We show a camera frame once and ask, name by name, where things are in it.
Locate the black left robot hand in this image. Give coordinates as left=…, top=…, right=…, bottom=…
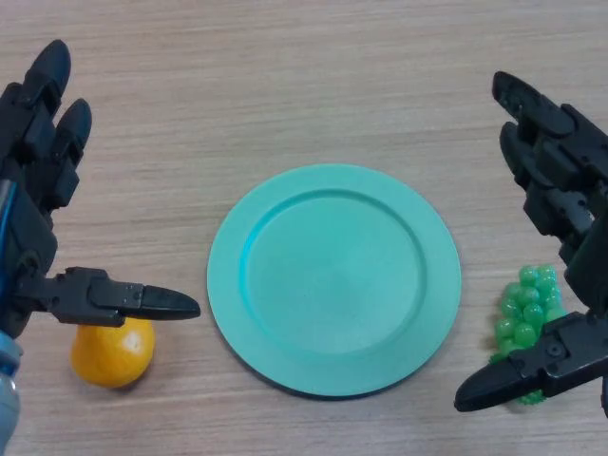
left=0, top=40, right=201, bottom=341

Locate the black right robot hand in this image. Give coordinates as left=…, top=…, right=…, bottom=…
left=454, top=70, right=608, bottom=414

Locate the yellow pear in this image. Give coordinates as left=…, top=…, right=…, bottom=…
left=69, top=316, right=157, bottom=390

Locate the teal green round plate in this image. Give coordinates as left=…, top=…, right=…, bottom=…
left=206, top=163, right=463, bottom=400

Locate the green grape bunch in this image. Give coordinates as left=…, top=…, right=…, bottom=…
left=488, top=263, right=569, bottom=409

